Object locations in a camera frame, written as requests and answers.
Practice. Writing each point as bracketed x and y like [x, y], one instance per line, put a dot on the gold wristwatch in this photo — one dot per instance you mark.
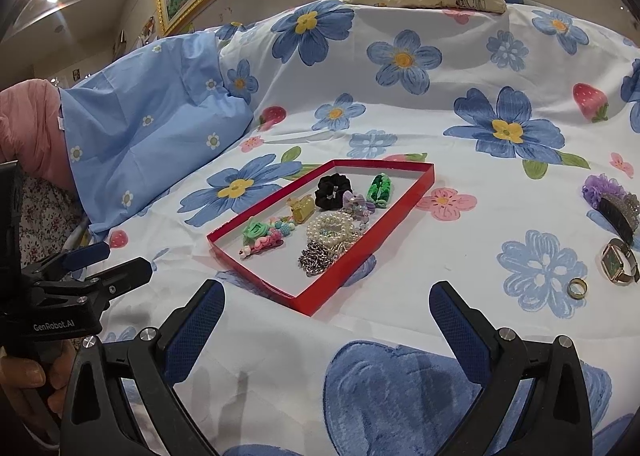
[612, 261]

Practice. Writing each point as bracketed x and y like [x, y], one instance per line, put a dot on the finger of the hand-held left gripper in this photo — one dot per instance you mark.
[90, 252]
[130, 272]

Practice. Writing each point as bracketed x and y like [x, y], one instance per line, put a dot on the light green scrunchie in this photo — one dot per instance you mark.
[252, 236]

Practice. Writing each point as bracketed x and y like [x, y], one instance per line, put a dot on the person's left hand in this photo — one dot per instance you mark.
[20, 376]

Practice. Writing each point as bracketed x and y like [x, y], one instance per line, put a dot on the colourful beaded hair clip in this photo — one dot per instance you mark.
[280, 226]

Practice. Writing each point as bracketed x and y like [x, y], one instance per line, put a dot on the pink cloth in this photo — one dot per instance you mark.
[30, 120]

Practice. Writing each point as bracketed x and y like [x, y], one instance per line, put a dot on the black scrunchie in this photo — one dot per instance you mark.
[325, 198]

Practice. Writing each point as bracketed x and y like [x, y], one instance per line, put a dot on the red shallow tray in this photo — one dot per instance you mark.
[280, 266]

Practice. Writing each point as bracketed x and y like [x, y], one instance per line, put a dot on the purple bow hair clip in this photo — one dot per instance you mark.
[357, 203]

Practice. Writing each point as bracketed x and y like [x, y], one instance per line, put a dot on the pink beaded hair clip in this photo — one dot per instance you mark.
[260, 246]

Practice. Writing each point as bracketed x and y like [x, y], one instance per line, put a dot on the blue floral pillow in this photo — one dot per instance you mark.
[150, 110]

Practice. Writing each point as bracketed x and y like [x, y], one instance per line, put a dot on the small floral print cloth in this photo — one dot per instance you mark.
[45, 216]

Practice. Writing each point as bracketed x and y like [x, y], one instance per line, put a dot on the floral bed sheet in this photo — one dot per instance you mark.
[450, 236]

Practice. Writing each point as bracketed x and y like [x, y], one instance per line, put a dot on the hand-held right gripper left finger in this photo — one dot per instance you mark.
[195, 336]

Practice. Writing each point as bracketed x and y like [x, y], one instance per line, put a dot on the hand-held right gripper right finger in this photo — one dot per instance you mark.
[457, 331]

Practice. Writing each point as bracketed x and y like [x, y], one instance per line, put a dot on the purple flower hair clip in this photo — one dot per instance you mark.
[615, 216]

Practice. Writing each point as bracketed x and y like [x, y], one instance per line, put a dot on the rhinestone hair accessory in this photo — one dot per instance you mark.
[347, 246]

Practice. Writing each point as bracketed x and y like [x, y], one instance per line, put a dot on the yellow hair claw clip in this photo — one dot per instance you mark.
[302, 211]

